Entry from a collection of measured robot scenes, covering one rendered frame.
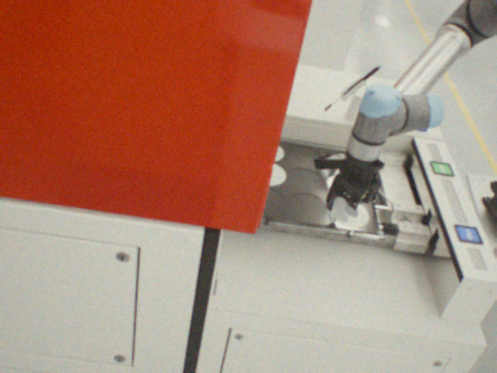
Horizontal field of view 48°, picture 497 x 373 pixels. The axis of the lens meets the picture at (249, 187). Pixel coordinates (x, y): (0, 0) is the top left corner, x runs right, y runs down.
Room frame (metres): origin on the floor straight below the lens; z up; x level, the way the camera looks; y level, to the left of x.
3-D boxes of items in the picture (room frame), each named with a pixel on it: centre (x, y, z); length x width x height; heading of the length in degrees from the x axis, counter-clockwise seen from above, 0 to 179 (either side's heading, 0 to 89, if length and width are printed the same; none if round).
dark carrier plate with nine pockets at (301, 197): (1.19, -0.14, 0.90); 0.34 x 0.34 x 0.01; 5
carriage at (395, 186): (1.23, -0.40, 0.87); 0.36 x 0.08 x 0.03; 5
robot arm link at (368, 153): (1.03, -0.23, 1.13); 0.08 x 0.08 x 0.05
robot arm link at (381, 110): (1.03, -0.23, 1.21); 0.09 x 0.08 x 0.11; 118
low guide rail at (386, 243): (1.07, -0.21, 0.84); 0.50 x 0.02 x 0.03; 95
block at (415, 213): (1.15, -0.41, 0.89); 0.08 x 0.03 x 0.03; 95
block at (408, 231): (1.07, -0.42, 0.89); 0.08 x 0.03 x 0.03; 95
